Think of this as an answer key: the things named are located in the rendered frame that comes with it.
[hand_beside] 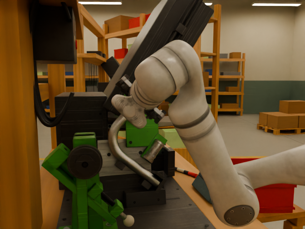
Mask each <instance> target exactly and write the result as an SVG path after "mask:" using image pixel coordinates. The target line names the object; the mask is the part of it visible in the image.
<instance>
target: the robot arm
mask: <svg viewBox="0 0 305 229"><path fill-rule="evenodd" d="M134 75H135V81H134V82H133V83H132V84H131V83H130V82H129V76H128V75H127V74H125V75H124V76H123V77H122V78H121V79H120V80H119V81H118V82H117V83H116V86H117V87H120V88H121V89H120V92H121V95H115V96H114V97H113V98H112V100H111V103H112V105H113V107H114V108H115V109H116V110H117V111H118V112H119V113H120V114H121V115H122V116H123V117H125V118H126V119H127V120H128V121H129V122H130V123H131V124H132V125H133V126H135V127H136V128H138V129H141V128H143V127H145V125H146V124H147V120H146V119H154V122H155V123H156V124H158V123H159V121H160V120H161V119H162V118H163V117H164V116H165V114H166V111H165V110H159V109H158V108H157V106H159V105H160V104H161V103H162V102H163V101H164V100H165V99H167V98H168V97H170V96H171V95H172V94H174V93H175V92H176V91H178V90H179V93H178V95H177V97H176V98H175V100H174V101H173V102H172V104H171V105H170V107H169V109H168V116H169V118H170V120H171V122H172V124H173V126H174V128H175V129H176V131H177V133H178V134H179V136H180V138H181V140H182V141H183V143H184V145H185V147H186V149H187V150H188V152H189V154H190V155H191V157H192V159H193V161H194V162H195V164H196V166H197V168H198V169H199V171H200V173H201V175H202V177H203V179H204V181H205V183H206V186H207V188H208V190H209V194H210V197H211V201H212V206H213V209H214V212H215V214H216V216H217V217H218V219H219V220H220V221H221V222H222V223H224V224H226V225H228V226H231V227H243V226H246V225H249V224H250V223H252V222H253V221H254V220H255V219H256V218H257V216H258V214H259V210H260V207H259V201H258V198H257V195H256V193H255V191H254V189H257V188H259V187H263V186H267V185H270V184H295V185H303V186H305V144H304V145H301V146H299V147H296V148H293V149H289V150H286V151H283V152H280V153H277V154H274V155H270V156H267V157H264V158H260V159H256V160H252V161H247V162H244V163H240V164H235V165H233V163H232V160H231V158H230V156H229V153H228V151H227V148H226V145H225V142H224V140H223V137H222V135H221V132H220V130H219V127H218V125H217V123H216V121H215V118H214V116H213V114H212V112H211V110H210V108H209V106H208V104H207V100H206V94H205V88H204V82H203V76H202V67H201V63H200V60H199V58H198V55H197V54H196V52H195V50H194V49H193V48H192V47H191V46H190V45H189V44H188V43H187V42H184V41H182V40H174V41H171V42H169V43H168V44H166V45H165V46H164V47H162V48H161V49H159V50H158V51H157V52H155V53H154V54H152V55H151V56H149V57H148V58H146V59H145V60H144V61H142V62H141V63H140V64H139V65H138V66H137V68H136V69H135V72H134ZM124 94H125V95H126V96H124ZM145 114H146V115H147V116H145Z"/></svg>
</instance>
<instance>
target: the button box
mask: <svg viewBox="0 0 305 229"><path fill-rule="evenodd" d="M192 186H193V187H194V188H195V189H196V190H197V191H198V192H199V193H200V194H201V195H202V196H203V197H204V198H205V199H206V200H207V201H208V202H209V203H211V204H212V201H211V197H210V194H209V190H208V188H207V186H206V183H205V181H204V179H203V177H202V175H201V173H200V172H199V174H198V176H197V177H196V178H195V180H194V181H193V183H192Z"/></svg>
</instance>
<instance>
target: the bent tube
mask: <svg viewBox="0 0 305 229"><path fill-rule="evenodd" d="M126 121H127V119H126V118H125V117H123V116H122V115H120V116H119V117H118V118H117V119H116V120H115V121H114V122H113V124H112V125H111V128H110V130H109V134H108V144H109V147H110V149H111V152H112V153H113V155H114V156H115V157H116V158H117V159H118V160H119V161H121V162H122V163H124V164H125V165H126V166H127V167H129V168H130V169H131V170H132V171H134V172H135V173H137V174H138V175H139V176H141V177H142V178H143V179H145V180H146V181H147V182H149V183H150V184H151V185H152V186H154V187H155V188H156V187H157V186H158V185H159V184H160V181H161V180H160V179H159V178H157V177H156V176H155V175H153V174H152V173H151V172H149V171H148V170H147V169H145V168H144V167H143V166H141V165H140V164H139V163H137V162H136V161H135V160H133V159H132V158H131V157H129V156H128V155H127V154H125V153H124V152H123V151H122V150H121V149H120V147H119V145H118V132H119V130H120V128H121V127H122V126H123V125H124V124H125V123H126Z"/></svg>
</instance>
